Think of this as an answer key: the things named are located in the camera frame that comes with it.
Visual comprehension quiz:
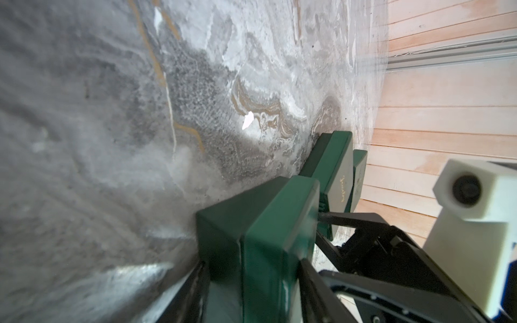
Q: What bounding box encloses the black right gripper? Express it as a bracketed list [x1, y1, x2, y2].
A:
[314, 211, 517, 323]

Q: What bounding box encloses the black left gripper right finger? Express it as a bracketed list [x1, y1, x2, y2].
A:
[298, 258, 357, 323]

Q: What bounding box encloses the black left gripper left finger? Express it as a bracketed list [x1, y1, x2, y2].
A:
[157, 261, 210, 323]

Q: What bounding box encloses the small green box lid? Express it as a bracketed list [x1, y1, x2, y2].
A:
[350, 149, 368, 212]

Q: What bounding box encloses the large green jewelry box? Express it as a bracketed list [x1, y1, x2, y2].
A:
[298, 130, 355, 242]

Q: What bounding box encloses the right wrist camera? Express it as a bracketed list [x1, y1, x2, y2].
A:
[424, 159, 516, 318]

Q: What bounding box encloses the aluminium frame rail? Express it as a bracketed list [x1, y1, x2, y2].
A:
[386, 36, 516, 72]

